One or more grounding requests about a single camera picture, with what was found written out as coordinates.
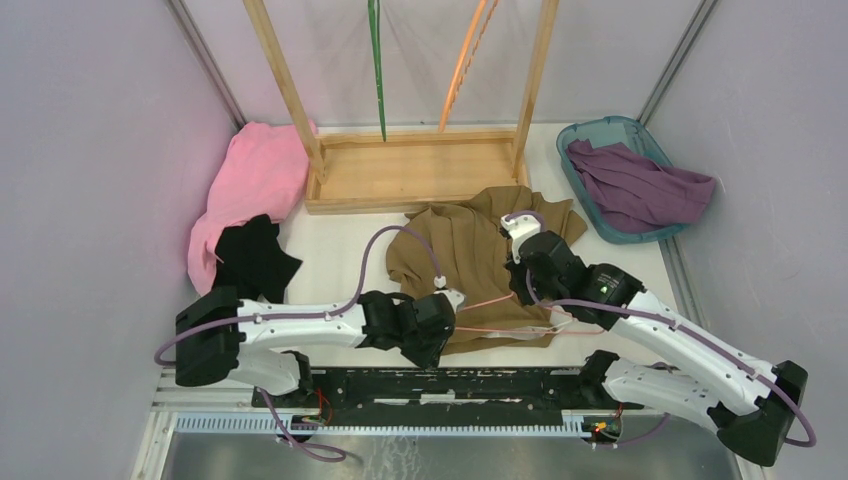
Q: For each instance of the green hanger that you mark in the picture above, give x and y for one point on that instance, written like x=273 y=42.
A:
x=374 y=19

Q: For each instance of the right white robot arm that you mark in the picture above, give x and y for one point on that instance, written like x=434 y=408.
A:
x=751 y=405

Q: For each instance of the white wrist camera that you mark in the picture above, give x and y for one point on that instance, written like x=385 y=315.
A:
x=456 y=298
x=518 y=227

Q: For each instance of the wooden clothes rack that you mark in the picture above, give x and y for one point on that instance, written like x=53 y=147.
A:
x=404 y=171

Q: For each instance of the orange wavy hanger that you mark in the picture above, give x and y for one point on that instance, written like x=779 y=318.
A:
x=467 y=66

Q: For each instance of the pink garment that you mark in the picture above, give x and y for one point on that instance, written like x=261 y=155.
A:
x=264 y=172

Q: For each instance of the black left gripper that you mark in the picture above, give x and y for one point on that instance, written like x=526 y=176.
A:
x=429 y=357

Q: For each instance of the purple garment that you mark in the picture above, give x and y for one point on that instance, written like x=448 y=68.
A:
x=636 y=195

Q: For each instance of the pink thin hanger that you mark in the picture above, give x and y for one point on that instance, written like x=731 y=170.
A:
x=554 y=330

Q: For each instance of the tan brown pleated skirt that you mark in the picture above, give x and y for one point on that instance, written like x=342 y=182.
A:
x=463 y=242

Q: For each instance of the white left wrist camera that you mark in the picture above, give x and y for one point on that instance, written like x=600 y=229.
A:
x=456 y=298

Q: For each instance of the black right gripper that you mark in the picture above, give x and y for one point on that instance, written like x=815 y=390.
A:
x=524 y=296

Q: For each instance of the teal plastic bin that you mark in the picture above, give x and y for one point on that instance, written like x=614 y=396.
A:
x=606 y=131

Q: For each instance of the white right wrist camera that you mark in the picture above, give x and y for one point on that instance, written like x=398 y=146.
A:
x=518 y=227

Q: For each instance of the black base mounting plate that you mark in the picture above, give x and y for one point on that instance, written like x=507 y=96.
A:
x=446 y=397

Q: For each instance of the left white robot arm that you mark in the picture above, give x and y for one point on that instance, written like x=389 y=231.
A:
x=222 y=337

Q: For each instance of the black garment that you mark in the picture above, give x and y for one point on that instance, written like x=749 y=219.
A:
x=250 y=259

